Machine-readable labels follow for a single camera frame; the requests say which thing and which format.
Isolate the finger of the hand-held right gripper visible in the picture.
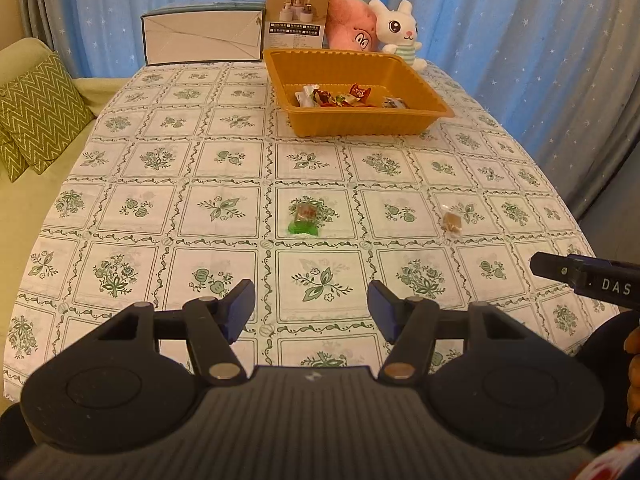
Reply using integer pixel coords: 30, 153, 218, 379
566, 254, 640, 267
529, 251, 583, 287

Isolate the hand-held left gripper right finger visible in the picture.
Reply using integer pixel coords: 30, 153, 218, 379
367, 280, 528, 386

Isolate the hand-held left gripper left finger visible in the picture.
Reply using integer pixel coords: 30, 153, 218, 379
97, 279, 257, 386

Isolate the orange plastic tray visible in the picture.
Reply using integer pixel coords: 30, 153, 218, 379
263, 49, 456, 138

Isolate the person's right hand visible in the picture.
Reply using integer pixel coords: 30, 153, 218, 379
623, 327, 640, 430

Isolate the brown candy clear wrapper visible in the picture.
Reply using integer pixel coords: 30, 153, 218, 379
441, 205, 463, 235

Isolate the green wrapped candy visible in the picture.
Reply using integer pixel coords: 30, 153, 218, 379
286, 201, 321, 237

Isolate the grey star curtain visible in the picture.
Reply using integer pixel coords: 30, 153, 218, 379
20, 0, 77, 79
545, 0, 640, 223

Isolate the red white printed clothing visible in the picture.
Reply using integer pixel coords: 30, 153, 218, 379
575, 440, 640, 480

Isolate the light green sofa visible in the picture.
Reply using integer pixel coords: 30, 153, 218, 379
0, 37, 132, 411

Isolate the white wrapped candy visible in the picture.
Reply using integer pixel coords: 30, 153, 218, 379
294, 85, 321, 108

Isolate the blue star curtain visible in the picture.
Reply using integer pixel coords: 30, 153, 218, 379
65, 0, 581, 163

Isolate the green zigzag pillow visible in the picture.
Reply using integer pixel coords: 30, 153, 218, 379
0, 130, 32, 184
0, 52, 96, 176

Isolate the white flat cardboard box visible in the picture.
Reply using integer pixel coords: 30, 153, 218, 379
140, 2, 265, 66

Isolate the white rabbit plush toy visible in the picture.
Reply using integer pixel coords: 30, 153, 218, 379
370, 0, 429, 72

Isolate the pink plush toy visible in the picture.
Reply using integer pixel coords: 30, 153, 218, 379
325, 0, 381, 53

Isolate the beige product box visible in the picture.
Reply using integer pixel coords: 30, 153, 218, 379
265, 0, 331, 51

